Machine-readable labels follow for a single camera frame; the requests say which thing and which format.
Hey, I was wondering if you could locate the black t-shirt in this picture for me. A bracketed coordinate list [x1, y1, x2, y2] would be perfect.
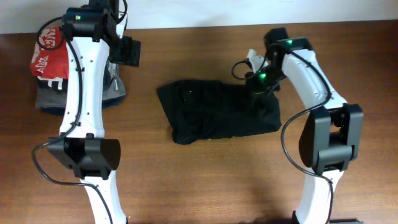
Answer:
[157, 80, 281, 145]

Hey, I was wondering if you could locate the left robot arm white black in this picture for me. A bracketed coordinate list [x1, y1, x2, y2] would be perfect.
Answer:
[44, 0, 141, 223]

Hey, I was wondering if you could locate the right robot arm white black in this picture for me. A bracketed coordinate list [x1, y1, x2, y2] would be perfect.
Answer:
[246, 27, 364, 224]

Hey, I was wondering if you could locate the grey folded shirt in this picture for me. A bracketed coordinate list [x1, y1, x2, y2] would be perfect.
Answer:
[35, 76, 126, 108]

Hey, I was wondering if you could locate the red folded t-shirt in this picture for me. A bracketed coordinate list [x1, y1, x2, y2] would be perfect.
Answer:
[30, 27, 69, 79]

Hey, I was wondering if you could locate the navy folded shirt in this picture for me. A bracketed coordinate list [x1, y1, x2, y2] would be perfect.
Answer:
[40, 95, 126, 116]

